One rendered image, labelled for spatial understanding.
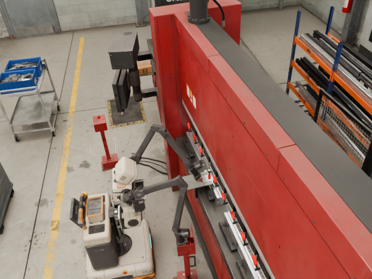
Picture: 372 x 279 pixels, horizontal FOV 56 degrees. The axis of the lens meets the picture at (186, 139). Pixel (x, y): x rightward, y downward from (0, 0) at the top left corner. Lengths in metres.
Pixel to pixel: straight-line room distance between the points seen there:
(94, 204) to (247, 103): 1.96
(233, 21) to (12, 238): 3.49
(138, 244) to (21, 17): 7.51
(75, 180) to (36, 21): 5.83
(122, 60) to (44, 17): 6.52
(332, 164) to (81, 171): 4.05
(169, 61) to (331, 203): 2.44
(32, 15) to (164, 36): 6.92
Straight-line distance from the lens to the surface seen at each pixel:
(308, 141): 1.81
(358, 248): 1.43
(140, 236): 3.92
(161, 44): 3.48
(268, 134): 1.82
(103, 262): 3.66
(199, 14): 3.12
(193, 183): 3.35
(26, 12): 10.10
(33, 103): 6.45
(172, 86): 3.71
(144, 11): 9.76
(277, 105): 2.04
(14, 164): 5.79
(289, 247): 1.98
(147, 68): 5.17
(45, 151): 5.81
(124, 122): 5.97
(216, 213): 3.28
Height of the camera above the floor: 3.40
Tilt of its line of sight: 39 degrees down
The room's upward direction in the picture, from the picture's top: 4 degrees counter-clockwise
